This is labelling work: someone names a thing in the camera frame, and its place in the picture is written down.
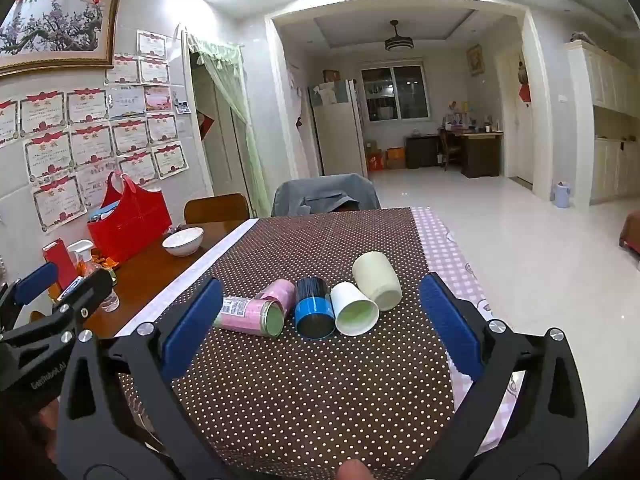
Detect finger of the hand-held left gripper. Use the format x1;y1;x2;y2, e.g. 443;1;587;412
10;268;114;356
0;261;61;332

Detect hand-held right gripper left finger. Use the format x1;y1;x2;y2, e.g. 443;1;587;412
55;277;261;480

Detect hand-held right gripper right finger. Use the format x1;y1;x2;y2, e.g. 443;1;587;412
405;274;591;480

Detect pink labelled cup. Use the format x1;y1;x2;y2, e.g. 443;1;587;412
214;296;286;337

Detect cream cup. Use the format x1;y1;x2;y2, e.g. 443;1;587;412
351;251;403;312

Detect plain pink cup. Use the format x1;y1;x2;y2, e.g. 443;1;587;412
256;278;297;317

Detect white cup green inside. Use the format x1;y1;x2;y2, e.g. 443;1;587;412
330;281;380;336

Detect black and blue cup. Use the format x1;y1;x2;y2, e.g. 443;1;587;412
294;276;336;339

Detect person's left hand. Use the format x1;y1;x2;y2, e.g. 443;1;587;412
30;400;65;442

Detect person's right hand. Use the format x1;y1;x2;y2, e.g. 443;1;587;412
336;460;371;480

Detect clear spray bottle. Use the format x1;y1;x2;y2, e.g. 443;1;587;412
67;240;101;278

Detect white cloth strip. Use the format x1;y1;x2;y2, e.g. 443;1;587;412
115;217;261;338

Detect pink checked tablecloth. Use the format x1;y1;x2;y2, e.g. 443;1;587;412
410;206;526;461

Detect red felt bag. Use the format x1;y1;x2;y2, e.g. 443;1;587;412
87;171;173;264

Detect white bowl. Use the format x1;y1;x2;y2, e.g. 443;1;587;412
162;226;205;257

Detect brown dotted tablecloth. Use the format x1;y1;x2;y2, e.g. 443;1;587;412
117;206;468;480

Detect wooden chair back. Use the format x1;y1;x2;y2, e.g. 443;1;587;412
183;193;251;225

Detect dark low cabinet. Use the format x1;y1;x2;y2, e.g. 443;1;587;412
405;135;442;170

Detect dark wooden desk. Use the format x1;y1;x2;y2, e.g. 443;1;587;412
452;130;503;178

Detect dark wooden chair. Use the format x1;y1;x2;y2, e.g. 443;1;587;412
439;127;463;166

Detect grey jacket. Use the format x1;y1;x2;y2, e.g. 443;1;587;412
271;173;382;218

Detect red furniture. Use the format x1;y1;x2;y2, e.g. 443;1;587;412
619;210;640;261

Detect white refrigerator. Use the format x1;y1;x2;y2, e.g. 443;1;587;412
311;79;368;177

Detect green door curtain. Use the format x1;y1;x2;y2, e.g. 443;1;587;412
187;32;271;218

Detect window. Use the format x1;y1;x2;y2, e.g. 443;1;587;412
361;66;431;122

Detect framed blossom painting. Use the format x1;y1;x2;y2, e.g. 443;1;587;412
0;0;122;77

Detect ceiling fan lamp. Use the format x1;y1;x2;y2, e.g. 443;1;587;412
384;20;415;53

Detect group of wall certificates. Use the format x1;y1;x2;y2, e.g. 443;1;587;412
0;30;190;233

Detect small framed wall picture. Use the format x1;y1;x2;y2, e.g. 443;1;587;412
466;44;485;77

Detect white wall cabinets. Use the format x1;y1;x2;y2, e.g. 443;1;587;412
567;40;640;206

